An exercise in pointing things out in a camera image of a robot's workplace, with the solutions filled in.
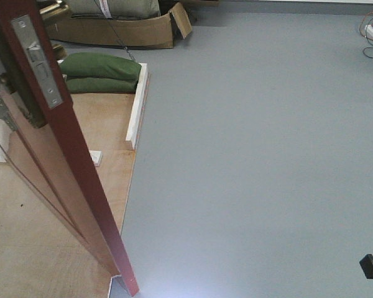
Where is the brown cardboard box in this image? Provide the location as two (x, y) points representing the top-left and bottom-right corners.
(47, 2), (192, 49)

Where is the plywood base board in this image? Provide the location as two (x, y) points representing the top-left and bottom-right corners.
(0, 93), (136, 297)

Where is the brass handle backplate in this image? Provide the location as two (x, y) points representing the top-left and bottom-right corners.
(0, 29), (47, 129)

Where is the brown wooden door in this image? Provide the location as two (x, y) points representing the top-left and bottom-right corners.
(0, 1), (139, 297)

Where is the lower green sandbag far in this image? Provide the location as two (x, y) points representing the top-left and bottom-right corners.
(66, 78), (138, 93)

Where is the white far edge rail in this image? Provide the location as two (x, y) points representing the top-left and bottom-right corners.
(125, 63), (149, 150)

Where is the orange cable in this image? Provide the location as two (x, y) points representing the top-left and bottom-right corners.
(358, 11), (373, 59)

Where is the brass door handle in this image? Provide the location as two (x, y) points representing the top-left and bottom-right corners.
(37, 1), (71, 19)

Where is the upper green sandbag far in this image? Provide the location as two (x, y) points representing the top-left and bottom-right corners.
(59, 52), (142, 81)

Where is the far tension cable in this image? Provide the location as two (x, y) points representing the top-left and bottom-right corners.
(93, 0), (137, 63)

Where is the silver lock latch plate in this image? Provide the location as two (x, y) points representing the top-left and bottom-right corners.
(11, 15), (63, 109)

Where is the green sandbag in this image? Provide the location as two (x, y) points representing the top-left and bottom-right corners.
(66, 78), (138, 93)
(59, 52), (142, 81)

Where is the grey sack in box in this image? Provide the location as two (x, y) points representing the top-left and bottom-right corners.
(66, 0), (161, 20)

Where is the white far support brace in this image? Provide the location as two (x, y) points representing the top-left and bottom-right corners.
(0, 150), (103, 167)

